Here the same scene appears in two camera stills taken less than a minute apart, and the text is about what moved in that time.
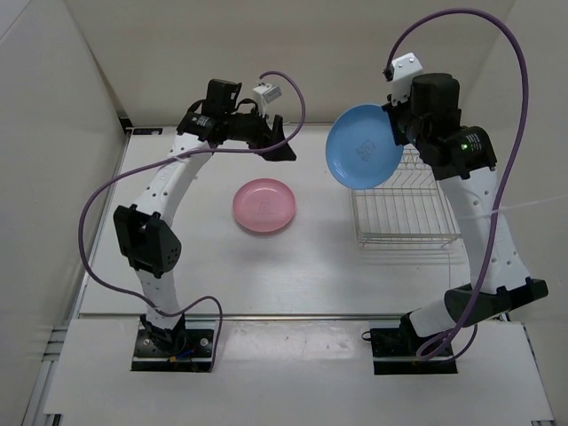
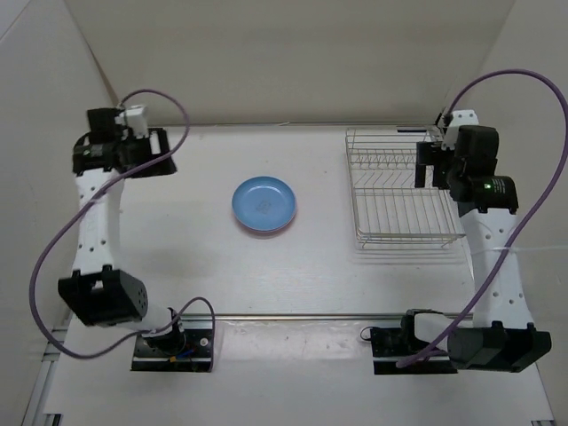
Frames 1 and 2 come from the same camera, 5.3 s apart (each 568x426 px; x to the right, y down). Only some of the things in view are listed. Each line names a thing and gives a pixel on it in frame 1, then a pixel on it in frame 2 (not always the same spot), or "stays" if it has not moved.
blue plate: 360,146 → 264,203
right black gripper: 394,112 → 428,153
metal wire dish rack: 410,209 stays
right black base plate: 394,351 stays
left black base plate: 197,355 stays
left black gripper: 264,135 → 146,143
